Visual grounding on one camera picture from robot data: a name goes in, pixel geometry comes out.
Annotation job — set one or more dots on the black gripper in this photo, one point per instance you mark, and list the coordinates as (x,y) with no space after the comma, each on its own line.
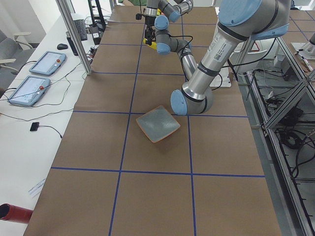
(149,21)

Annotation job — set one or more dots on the black small puck device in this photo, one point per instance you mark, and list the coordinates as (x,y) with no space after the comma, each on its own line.
(34,126)

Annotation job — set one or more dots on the grey square plate orange rim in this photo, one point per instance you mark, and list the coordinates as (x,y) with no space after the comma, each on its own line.
(157,124)

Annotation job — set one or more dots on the blue teach pendant far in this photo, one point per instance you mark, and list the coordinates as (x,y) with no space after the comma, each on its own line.
(48,64)

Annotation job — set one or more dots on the black keyboard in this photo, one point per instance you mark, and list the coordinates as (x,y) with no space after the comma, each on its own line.
(81,29)

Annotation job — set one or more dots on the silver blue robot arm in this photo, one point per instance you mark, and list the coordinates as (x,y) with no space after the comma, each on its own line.
(158,14)
(238,21)

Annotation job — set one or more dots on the red cylinder tube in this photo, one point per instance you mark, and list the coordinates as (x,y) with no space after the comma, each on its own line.
(15,214)

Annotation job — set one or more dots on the blue teach pendant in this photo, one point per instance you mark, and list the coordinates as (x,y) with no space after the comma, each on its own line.
(48,64)
(29,91)

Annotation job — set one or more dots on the blue teach pendant near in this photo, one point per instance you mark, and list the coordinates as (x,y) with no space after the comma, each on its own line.
(29,91)

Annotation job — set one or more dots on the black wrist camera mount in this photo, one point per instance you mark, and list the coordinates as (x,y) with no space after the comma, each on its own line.
(139,16)

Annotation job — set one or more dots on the aluminium frame post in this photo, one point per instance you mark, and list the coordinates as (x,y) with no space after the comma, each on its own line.
(68,20)

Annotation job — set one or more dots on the black computer mouse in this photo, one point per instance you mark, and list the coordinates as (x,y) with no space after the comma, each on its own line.
(62,46)

